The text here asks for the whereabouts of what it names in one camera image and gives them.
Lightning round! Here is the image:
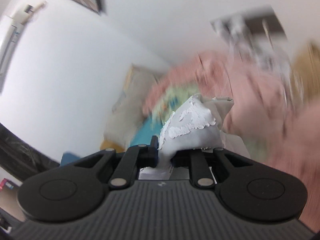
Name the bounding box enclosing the white t-shirt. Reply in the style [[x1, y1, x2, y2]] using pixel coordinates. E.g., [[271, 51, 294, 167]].
[[139, 94, 234, 180]]

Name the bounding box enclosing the blue folding chair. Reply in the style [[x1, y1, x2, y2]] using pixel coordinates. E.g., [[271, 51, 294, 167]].
[[60, 152, 81, 166]]

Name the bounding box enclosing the yellow wooden headboard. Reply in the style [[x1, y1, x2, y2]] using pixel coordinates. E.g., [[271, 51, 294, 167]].
[[100, 140, 125, 153]]

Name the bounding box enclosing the dark window with grille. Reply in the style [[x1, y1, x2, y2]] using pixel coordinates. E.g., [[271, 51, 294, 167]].
[[0, 125, 60, 181]]

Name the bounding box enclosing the pink fluffy blanket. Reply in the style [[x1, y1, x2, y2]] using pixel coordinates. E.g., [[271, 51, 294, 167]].
[[142, 51, 319, 231]]

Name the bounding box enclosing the grey beige pillow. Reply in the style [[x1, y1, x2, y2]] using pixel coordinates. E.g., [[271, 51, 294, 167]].
[[104, 64, 162, 148]]

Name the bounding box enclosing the teal patterned bed sheet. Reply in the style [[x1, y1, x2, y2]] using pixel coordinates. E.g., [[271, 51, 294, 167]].
[[129, 116, 163, 147]]

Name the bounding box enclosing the green cartoon fleece blanket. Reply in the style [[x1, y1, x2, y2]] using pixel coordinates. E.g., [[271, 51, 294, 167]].
[[151, 83, 200, 124]]

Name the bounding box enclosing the tan crumpled garment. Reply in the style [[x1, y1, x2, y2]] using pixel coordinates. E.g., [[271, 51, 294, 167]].
[[290, 42, 319, 105]]

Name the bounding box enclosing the white air conditioner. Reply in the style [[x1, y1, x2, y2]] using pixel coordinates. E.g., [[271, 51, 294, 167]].
[[0, 0, 48, 93]]

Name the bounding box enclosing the grey wall socket panel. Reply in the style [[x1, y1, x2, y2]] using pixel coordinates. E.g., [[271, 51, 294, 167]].
[[210, 5, 286, 44]]

